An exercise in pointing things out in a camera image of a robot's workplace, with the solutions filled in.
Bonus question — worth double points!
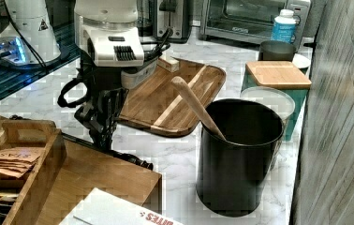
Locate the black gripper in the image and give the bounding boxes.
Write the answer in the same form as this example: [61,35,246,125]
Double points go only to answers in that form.
[74,57,128,151]

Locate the wooden drawer box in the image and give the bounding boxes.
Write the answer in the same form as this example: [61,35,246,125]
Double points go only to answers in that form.
[0,116,162,225]

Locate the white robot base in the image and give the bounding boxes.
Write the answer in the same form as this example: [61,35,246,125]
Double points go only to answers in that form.
[0,0,61,67]

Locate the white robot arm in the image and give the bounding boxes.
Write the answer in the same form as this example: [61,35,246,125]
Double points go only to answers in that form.
[74,0,156,150]

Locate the walnut cutting board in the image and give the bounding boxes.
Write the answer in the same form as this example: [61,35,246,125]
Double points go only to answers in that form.
[119,59,226,137]

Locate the small wooden block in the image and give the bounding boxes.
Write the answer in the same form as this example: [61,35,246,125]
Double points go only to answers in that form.
[157,55,180,72]

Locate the wooden spoon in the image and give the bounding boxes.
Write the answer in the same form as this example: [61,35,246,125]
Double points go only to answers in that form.
[171,76,226,140]

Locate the black silver toaster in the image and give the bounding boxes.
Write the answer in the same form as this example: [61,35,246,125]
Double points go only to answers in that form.
[137,0,191,43]

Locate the brown tea bag packets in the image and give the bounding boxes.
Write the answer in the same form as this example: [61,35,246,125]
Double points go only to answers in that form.
[0,147,44,178]

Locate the white snack box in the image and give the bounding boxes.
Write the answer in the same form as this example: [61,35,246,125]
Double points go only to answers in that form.
[59,187,183,225]

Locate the bamboo tea bag organizer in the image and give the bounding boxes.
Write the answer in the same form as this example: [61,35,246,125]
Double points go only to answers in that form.
[0,120,66,225]

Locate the stainless toaster oven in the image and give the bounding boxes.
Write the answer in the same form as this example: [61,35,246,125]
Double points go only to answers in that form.
[200,0,311,47]

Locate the black utensil holder crock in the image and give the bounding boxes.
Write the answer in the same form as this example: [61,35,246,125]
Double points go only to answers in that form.
[196,98,284,218]

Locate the dark grey cup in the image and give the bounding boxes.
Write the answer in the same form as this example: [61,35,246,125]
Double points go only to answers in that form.
[258,40,296,62]

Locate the clear glass jar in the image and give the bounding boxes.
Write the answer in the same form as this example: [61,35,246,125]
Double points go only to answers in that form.
[240,86,295,170]

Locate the teal canister with bamboo lid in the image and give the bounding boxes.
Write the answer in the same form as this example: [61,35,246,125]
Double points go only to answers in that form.
[241,61,312,142]

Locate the white blue label bottle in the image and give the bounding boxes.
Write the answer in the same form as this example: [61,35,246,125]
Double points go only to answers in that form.
[271,9,296,43]

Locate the white plate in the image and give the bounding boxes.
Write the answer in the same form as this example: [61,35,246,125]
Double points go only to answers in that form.
[292,53,311,74]

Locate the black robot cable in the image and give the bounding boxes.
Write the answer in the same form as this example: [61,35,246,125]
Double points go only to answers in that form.
[56,76,89,109]

